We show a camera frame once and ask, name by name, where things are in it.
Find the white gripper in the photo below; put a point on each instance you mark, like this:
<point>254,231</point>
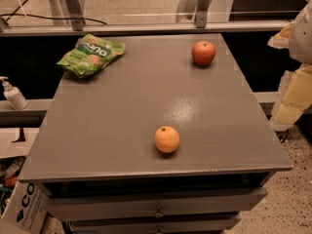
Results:
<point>302,38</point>

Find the red apple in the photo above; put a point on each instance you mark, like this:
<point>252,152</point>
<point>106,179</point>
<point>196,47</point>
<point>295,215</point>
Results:
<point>203,52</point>

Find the orange fruit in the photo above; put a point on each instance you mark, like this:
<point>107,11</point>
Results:
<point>166,139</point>

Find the green snack bag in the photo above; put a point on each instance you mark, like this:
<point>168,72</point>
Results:
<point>90,56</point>

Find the grey drawer cabinet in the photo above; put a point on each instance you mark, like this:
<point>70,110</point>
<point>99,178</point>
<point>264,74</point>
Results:
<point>96,160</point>

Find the white pump bottle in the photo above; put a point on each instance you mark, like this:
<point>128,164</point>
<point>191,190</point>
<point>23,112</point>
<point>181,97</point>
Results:
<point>13,94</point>

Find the white cardboard box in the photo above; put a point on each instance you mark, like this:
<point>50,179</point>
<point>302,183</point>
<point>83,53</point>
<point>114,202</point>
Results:
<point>25,213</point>

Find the metal frame rail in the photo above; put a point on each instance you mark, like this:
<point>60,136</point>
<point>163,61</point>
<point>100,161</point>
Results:
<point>144,29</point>

